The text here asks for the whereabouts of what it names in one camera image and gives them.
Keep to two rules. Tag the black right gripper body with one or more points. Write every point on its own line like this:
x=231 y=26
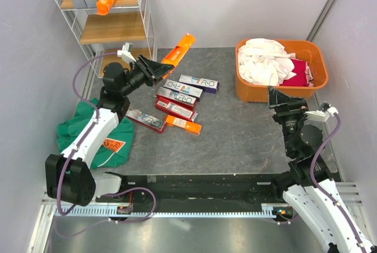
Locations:
x=291 y=119

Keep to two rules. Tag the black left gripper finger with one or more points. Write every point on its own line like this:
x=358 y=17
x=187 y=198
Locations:
x=153 y=66
x=156 y=78

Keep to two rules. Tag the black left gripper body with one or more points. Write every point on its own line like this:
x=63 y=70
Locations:
x=140 y=75

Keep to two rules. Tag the orange box front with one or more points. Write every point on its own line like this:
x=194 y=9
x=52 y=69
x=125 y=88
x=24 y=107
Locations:
x=176 y=54

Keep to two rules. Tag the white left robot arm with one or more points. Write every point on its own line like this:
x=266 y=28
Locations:
x=68 y=175

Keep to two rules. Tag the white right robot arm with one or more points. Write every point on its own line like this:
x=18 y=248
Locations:
x=308 y=186

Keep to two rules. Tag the red silver r&o box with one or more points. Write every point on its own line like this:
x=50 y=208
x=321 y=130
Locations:
x=178 y=98
x=146 y=120

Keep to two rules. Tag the red cloth in basin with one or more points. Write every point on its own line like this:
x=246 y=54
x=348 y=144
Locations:
x=303 y=76

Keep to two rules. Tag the purple silver toothpaste box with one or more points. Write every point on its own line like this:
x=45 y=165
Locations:
x=183 y=89

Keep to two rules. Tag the white cloth in basin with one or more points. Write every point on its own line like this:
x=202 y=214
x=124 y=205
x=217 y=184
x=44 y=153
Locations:
x=265 y=62

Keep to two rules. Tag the red barcode toothpaste box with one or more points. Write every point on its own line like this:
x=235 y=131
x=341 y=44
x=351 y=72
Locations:
x=176 y=110

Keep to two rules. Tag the red silver R&O box front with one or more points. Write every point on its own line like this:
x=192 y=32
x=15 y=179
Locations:
x=146 y=120

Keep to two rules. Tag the purple silver R&O box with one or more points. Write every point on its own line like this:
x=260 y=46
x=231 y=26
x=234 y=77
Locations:
x=207 y=85

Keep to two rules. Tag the orange plastic basin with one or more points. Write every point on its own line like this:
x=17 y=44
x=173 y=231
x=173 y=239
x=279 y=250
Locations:
x=304 y=50

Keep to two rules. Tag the orange box with label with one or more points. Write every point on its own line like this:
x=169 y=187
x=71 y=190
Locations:
x=188 y=126

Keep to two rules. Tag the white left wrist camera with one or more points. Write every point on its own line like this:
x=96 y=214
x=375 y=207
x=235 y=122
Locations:
x=125 y=53

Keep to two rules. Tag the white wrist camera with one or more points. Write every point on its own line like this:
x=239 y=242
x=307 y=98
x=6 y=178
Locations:
x=125 y=53
x=323 y=113

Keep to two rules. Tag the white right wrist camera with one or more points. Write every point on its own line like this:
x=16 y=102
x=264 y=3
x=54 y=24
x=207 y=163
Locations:
x=323 y=113

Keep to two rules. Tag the white wire wooden shelf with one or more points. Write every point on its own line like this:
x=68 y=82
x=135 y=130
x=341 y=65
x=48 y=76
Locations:
x=127 y=21

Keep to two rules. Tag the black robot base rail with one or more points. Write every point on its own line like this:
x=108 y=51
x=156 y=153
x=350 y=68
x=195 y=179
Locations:
x=204 y=193

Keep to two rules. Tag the aluminium cable duct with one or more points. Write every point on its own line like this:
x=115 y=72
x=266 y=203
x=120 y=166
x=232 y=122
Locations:
x=113 y=210

